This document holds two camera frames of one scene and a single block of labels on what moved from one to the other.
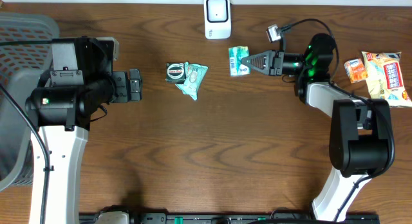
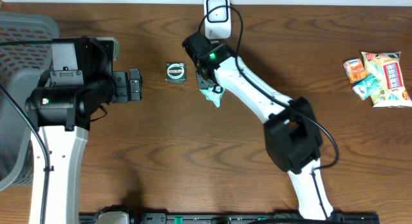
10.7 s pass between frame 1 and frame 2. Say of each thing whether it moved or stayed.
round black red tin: stayed
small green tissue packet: moved
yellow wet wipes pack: stayed
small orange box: stayed
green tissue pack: moved
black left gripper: stayed
